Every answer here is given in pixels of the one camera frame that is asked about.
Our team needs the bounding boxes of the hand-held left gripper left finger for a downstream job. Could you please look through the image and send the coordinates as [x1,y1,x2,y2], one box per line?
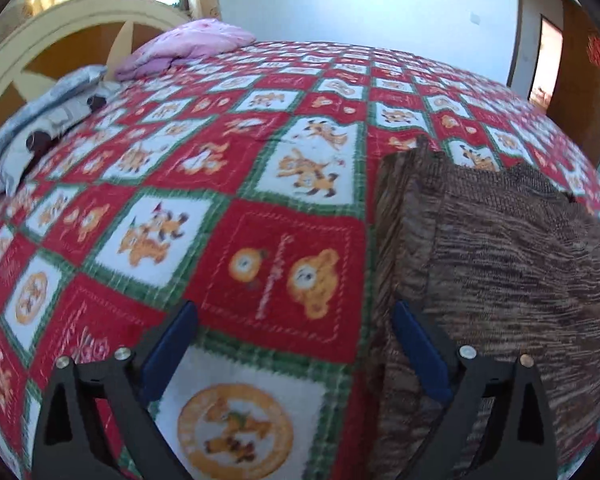
[30,300,201,480]

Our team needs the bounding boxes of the red checked printed blanket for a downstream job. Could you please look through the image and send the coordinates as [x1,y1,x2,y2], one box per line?
[0,40,600,480]

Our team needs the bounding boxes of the brown knitted sweater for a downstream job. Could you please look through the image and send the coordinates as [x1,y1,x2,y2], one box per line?
[367,135,600,480]

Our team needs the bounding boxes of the cream and wood headboard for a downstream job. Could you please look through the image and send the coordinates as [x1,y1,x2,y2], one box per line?
[0,0,192,128]

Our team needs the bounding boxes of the brown wooden door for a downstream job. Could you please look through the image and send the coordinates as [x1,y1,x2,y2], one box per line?
[547,0,600,173]

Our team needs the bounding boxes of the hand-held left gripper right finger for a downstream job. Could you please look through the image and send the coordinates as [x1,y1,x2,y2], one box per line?
[390,300,559,480]

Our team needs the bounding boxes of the white pillow with dark spots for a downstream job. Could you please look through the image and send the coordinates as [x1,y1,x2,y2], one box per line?
[0,82,125,197]

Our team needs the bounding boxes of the pink pillow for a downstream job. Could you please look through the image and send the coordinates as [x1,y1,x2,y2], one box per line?
[114,18,257,82]

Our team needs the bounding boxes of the brown door frame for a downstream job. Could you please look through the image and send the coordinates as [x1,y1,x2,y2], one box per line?
[506,0,566,111]

